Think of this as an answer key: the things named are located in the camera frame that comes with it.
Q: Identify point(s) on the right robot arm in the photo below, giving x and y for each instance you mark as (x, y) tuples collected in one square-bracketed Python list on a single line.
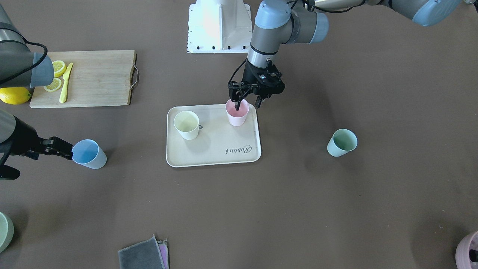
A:
[(26, 64)]

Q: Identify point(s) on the lemon slice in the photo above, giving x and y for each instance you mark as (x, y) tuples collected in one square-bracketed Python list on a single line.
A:
[(59, 68), (54, 86)]

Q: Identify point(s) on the pink cup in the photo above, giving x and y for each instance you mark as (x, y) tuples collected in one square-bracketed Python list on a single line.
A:
[(237, 117)]

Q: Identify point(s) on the blue cup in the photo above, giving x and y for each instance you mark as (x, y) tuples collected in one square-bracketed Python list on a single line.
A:
[(89, 154)]

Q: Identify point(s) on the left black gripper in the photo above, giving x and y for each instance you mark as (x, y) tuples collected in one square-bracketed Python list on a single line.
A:
[(248, 77)]

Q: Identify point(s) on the beige rabbit tray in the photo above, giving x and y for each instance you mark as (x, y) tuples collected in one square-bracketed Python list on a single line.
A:
[(218, 142)]

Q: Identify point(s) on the pink bowl with ice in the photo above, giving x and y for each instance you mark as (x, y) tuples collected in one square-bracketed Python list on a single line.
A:
[(466, 252)]

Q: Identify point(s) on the grey folded cloth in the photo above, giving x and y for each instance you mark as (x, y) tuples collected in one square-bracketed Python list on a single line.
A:
[(148, 254)]

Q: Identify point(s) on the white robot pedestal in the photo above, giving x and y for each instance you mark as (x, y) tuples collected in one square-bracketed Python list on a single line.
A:
[(219, 26)]

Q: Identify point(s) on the yellow plastic knife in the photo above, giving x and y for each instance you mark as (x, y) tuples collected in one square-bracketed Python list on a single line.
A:
[(66, 77)]

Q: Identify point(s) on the mint green bowl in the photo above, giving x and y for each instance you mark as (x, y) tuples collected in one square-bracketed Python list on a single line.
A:
[(6, 231)]

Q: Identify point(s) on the pale yellow cup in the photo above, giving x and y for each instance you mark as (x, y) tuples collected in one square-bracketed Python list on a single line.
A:
[(187, 124)]

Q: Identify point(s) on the wooden cutting board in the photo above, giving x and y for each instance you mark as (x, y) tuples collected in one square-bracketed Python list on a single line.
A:
[(98, 78)]

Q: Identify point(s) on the green cup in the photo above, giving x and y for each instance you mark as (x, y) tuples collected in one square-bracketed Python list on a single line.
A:
[(342, 142)]

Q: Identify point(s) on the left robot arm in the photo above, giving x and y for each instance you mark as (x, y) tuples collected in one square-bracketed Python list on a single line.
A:
[(305, 22)]

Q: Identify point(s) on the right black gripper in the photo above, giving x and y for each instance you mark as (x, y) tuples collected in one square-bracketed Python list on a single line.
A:
[(23, 140)]

